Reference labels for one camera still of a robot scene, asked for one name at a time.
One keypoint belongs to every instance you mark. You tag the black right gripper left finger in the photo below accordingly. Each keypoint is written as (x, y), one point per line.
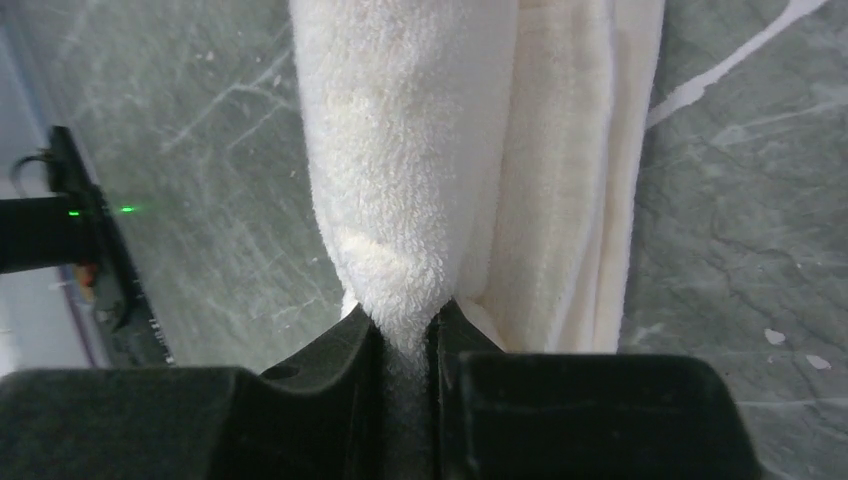
(316, 415)

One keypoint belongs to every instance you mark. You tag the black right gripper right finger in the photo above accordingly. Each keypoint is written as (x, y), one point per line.
(501, 415)

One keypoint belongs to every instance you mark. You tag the white terry towel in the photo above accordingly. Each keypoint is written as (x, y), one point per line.
(478, 151)

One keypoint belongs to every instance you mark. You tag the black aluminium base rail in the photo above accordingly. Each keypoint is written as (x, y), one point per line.
(75, 227)

